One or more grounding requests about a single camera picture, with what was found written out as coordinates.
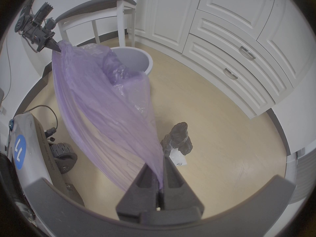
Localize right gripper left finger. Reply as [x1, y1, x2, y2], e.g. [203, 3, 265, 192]
[116, 163, 161, 222]

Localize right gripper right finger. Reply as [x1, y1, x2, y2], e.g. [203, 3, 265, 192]
[160, 156, 205, 219]

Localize purple plastic bag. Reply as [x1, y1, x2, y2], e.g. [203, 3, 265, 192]
[51, 40, 165, 192]

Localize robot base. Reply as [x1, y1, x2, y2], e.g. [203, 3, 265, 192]
[0, 112, 85, 208]

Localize crumpled black plastic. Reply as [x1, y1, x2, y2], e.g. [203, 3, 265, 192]
[160, 122, 193, 157]

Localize grey trash bin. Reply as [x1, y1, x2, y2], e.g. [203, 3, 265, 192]
[110, 47, 153, 75]

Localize crumpled white paper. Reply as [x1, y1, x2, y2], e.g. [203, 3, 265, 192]
[170, 148, 188, 166]

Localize white chair dark grey seat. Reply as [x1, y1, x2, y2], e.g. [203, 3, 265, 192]
[55, 0, 139, 49]

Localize white ribbed appliance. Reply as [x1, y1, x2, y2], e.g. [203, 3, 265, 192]
[286, 149, 316, 205]

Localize white wardrobe with drawers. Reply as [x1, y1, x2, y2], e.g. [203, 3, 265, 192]
[126, 0, 316, 119]

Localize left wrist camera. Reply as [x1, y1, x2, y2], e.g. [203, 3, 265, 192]
[35, 2, 54, 22]

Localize black cable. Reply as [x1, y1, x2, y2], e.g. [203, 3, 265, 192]
[25, 105, 59, 136]

